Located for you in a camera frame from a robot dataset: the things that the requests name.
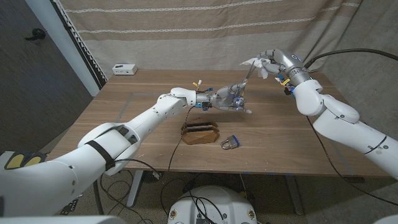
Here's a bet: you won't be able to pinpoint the brown wooden scissors holder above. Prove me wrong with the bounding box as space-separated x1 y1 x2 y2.
182 117 220 146

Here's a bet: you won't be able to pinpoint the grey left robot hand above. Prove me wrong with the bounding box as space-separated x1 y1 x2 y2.
210 82 253 114

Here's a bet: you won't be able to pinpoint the white robot chest cover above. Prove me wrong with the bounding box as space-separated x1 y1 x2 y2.
0 215 127 224

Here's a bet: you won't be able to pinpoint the grey handled scissors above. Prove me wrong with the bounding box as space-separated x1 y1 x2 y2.
228 60 256 100

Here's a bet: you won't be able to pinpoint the white table leg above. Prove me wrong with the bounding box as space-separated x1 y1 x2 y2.
126 170 144 208
285 174 305 216

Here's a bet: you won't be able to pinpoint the black perforated floor bracket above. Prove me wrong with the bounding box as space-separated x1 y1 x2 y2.
62 200 78 216

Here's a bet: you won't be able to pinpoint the beige striped backdrop curtain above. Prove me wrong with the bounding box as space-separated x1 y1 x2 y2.
58 0 363 78

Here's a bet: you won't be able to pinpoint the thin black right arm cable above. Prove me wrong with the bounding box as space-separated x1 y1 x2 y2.
306 115 398 207

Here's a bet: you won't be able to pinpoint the white power strip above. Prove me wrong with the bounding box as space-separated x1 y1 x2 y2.
112 63 138 76

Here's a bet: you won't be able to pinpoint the yellow black foot pedal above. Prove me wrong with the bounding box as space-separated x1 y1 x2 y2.
4 151 25 170
24 151 47 170

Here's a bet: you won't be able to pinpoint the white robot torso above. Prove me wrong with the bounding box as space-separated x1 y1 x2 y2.
167 185 258 224

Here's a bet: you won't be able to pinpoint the black backdrop frame pole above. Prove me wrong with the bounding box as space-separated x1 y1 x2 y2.
51 0 108 90

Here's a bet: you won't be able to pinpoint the dark grey door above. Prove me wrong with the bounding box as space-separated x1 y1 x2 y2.
0 0 94 153

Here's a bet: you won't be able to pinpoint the silver padlock with blue base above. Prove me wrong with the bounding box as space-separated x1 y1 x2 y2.
220 135 240 151

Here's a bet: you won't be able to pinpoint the black door handle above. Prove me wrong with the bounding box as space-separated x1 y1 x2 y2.
24 28 47 41

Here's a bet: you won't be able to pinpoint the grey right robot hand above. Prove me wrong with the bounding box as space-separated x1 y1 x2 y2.
257 49 312 87

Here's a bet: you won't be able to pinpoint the white tissue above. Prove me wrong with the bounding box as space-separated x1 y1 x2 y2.
239 57 271 80

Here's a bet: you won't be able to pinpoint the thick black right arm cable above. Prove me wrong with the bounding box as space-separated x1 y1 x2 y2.
303 48 398 70

